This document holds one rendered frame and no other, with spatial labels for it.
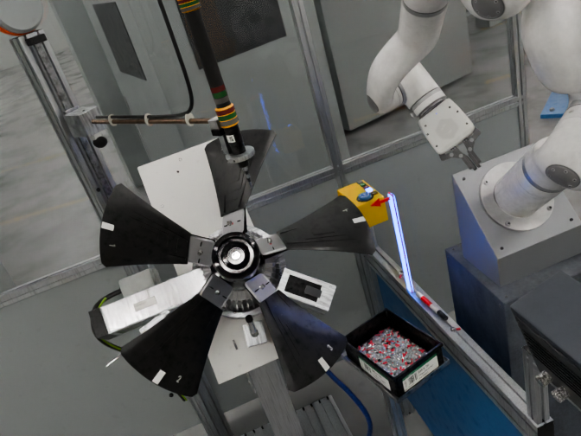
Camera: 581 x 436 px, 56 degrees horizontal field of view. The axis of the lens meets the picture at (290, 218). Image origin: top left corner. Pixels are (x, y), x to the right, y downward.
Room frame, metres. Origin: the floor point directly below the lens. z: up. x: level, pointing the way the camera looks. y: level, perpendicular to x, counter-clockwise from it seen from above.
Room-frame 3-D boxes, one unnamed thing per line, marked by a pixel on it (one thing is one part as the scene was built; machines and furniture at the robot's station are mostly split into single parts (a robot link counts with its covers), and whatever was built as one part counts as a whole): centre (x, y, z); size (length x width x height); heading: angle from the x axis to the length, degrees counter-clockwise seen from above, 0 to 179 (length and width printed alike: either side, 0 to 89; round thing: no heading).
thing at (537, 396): (0.75, -0.37, 0.96); 0.03 x 0.03 x 0.20; 9
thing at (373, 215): (1.57, -0.24, 1.02); 0.16 x 0.10 x 0.11; 9
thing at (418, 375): (1.08, -0.15, 0.85); 0.22 x 0.17 x 0.07; 25
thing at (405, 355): (1.08, -0.15, 0.83); 0.19 x 0.14 x 0.04; 25
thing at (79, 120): (1.66, 0.51, 1.53); 0.10 x 0.07 x 0.08; 44
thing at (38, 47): (1.70, 0.54, 1.48); 0.05 x 0.03 x 0.62; 134
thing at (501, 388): (1.18, -0.30, 0.82); 0.90 x 0.04 x 0.08; 9
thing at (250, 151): (1.22, 0.08, 1.49); 0.09 x 0.07 x 0.10; 44
